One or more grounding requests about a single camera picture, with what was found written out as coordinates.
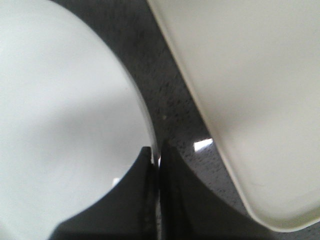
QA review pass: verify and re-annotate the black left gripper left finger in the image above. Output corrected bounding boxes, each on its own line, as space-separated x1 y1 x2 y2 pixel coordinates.
50 146 157 240

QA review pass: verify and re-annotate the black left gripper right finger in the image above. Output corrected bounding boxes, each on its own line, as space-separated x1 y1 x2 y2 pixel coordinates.
159 141 272 240

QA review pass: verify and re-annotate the white round plate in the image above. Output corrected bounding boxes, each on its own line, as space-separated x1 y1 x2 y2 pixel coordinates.
0 0 154 240

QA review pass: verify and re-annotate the cream rabbit serving tray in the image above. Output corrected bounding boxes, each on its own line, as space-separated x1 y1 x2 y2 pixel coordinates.
148 0 320 233

